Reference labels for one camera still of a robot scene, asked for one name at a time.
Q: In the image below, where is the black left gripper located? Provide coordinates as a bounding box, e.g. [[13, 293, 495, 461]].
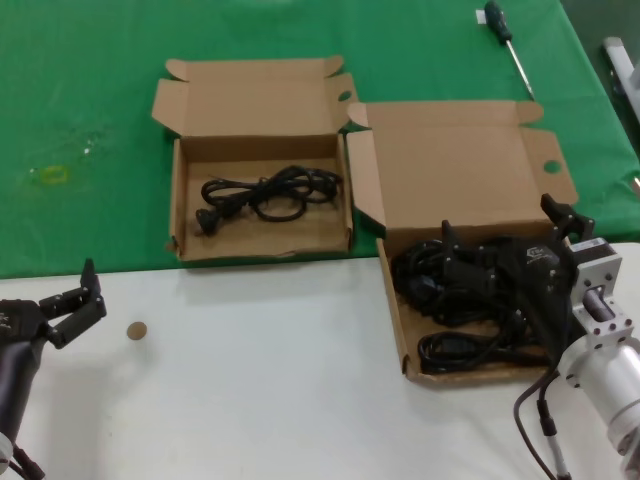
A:
[[0, 257, 108, 437]]

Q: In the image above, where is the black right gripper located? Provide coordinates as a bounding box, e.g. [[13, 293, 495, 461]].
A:
[[441, 193, 597, 362]]

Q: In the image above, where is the open brown cardboard box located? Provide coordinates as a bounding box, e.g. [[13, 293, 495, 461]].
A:
[[345, 99, 579, 387], [151, 54, 360, 261]]

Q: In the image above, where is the green table cloth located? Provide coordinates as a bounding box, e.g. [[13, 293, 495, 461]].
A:
[[0, 0, 640, 281]]

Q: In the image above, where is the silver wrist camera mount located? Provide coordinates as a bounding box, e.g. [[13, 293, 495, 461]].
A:
[[564, 237, 640, 351]]

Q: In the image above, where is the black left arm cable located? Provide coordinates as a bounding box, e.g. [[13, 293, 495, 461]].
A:
[[0, 442, 46, 480]]

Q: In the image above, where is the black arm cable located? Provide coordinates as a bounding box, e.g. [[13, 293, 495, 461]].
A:
[[0, 442, 46, 480], [509, 369, 572, 480]]

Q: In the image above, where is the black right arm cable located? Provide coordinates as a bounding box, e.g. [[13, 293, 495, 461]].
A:
[[509, 369, 572, 480]]

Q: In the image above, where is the grey metal rail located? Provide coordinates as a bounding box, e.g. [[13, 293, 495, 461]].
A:
[[602, 35, 640, 116]]

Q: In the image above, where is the green handled screwdriver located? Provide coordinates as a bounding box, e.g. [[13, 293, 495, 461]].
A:
[[483, 0, 535, 100]]

